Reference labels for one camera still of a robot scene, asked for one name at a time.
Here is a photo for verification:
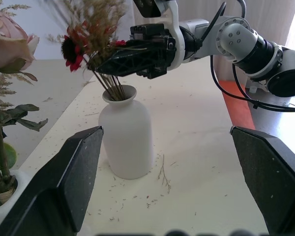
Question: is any lattice finger of the black right gripper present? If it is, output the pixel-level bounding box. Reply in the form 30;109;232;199
95;46;168;76

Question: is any beige curtain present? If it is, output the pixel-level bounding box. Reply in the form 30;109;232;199
126;0;295;82

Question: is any orange strip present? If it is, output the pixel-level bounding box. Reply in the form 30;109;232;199
218;80;256;131

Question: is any plain finger of the black right gripper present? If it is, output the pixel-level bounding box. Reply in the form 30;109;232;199
118;39;166;50

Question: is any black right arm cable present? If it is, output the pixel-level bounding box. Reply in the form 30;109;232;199
200;0;295;113

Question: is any white bottle-shaped ceramic vase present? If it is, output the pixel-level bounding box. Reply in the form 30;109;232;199
98;85;154;180

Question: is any pink rose bouquet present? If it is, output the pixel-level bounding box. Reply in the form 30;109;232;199
0;0;49;205

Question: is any dried bouquet with red flowers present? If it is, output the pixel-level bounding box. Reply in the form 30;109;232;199
46;0;129;102

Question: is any loose dried twig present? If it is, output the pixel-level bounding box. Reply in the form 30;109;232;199
157;154;172;194

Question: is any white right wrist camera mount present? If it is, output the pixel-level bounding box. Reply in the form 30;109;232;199
132;0;188;72

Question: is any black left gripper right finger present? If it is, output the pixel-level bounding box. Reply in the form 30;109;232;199
230;126;295;236

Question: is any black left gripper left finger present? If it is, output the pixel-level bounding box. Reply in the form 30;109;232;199
0;126;104;236

